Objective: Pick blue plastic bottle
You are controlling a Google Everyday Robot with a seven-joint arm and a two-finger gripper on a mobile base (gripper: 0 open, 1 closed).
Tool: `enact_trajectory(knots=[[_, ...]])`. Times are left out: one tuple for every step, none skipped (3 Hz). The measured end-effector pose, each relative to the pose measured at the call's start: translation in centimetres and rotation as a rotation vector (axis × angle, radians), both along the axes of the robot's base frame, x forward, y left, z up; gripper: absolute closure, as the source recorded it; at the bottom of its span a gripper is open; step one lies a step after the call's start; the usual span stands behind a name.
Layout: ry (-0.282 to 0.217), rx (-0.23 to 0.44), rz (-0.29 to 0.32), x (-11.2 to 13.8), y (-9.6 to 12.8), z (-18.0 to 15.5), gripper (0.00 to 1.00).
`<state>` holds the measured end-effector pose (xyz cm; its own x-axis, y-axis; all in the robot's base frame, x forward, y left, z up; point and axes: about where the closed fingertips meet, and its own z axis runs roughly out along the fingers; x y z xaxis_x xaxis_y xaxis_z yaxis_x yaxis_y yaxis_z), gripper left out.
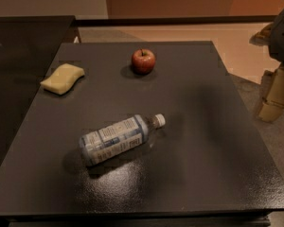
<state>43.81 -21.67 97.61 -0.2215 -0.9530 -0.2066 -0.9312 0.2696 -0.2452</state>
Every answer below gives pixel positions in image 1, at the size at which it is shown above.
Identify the red apple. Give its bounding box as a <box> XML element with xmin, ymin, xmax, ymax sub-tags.
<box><xmin>132</xmin><ymin>49</ymin><xmax>156</xmax><ymax>75</ymax></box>

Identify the blue labelled plastic bottle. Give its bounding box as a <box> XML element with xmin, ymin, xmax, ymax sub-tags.
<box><xmin>80</xmin><ymin>113</ymin><xmax>166</xmax><ymax>166</ymax></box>

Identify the dark side table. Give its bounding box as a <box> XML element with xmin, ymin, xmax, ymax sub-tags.
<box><xmin>0</xmin><ymin>15</ymin><xmax>80</xmax><ymax>165</ymax></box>

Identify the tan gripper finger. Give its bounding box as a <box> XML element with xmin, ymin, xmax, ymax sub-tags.
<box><xmin>257</xmin><ymin>62</ymin><xmax>284</xmax><ymax>122</ymax></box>
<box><xmin>249</xmin><ymin>23</ymin><xmax>273</xmax><ymax>46</ymax></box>

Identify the yellow sponge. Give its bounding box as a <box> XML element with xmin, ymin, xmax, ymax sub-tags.
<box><xmin>41</xmin><ymin>63</ymin><xmax>85</xmax><ymax>96</ymax></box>

